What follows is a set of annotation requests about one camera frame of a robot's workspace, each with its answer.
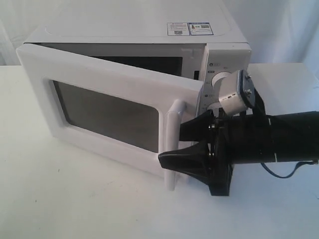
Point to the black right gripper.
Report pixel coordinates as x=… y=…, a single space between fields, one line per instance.
x=242 y=139

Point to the white microwave door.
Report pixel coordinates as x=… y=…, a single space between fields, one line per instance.
x=120 y=103

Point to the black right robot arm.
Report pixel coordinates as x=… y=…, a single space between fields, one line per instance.
x=295 y=138

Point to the white microwave oven body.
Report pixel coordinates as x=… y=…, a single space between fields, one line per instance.
x=146 y=45

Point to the lower white control knob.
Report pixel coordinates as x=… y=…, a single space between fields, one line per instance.
x=214 y=107

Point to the white control knob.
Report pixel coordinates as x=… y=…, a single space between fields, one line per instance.
x=217 y=79
x=214 y=107

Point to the upper white control knob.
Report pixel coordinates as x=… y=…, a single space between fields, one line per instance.
x=217 y=79

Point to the blue red info sticker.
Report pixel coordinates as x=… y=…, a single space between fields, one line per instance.
x=200 y=28

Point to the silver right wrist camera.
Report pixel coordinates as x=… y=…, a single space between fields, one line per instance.
x=237 y=93

